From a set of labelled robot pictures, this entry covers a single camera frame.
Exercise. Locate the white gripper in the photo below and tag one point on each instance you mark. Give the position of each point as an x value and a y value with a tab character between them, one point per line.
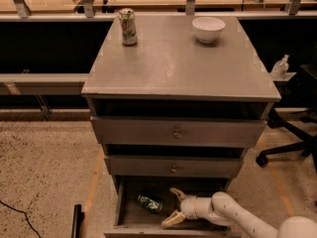
188	206

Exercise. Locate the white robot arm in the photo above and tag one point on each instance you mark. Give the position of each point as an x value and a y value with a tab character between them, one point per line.
222	209

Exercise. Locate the grey open bottom drawer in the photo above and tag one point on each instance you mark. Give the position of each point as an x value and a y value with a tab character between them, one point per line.
132	221

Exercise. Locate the grey middle drawer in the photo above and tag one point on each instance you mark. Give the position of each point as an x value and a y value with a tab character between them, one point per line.
173	167

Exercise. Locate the grey top drawer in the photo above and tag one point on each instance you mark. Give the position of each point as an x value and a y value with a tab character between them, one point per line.
229	133

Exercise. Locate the grey wooden drawer cabinet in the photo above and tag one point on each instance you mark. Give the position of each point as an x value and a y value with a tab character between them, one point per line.
169	74

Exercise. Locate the white and green soda can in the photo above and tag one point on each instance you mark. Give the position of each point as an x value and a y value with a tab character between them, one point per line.
128	25

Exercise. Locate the black bar on floor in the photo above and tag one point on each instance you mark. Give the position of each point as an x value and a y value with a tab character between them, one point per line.
76	221

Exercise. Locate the black office chair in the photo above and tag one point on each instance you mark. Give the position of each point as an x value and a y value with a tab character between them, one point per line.
302	88

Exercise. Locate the clear sanitizer pump bottle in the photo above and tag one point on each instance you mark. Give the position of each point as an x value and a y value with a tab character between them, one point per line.
280	68

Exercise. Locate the white bowl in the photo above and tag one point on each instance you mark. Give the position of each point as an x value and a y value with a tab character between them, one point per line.
207	29

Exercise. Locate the grey metal railing frame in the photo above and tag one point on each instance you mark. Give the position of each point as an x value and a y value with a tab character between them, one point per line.
48	46

